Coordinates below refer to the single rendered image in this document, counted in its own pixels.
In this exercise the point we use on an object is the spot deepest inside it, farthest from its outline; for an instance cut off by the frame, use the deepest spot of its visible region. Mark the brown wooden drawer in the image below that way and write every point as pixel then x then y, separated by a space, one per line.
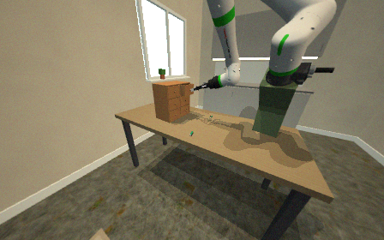
pixel 185 89
pixel 184 110
pixel 184 100
pixel 174 114
pixel 174 103
pixel 173 91

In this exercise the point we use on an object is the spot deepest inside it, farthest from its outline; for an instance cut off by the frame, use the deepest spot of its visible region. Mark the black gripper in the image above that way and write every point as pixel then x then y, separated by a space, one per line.
pixel 206 85

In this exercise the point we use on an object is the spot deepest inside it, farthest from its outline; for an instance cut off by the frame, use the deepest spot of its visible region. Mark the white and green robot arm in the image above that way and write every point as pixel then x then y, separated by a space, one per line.
pixel 305 20

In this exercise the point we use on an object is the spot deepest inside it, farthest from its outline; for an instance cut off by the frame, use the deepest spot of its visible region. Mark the orange chest of drawers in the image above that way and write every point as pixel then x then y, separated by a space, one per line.
pixel 160 96

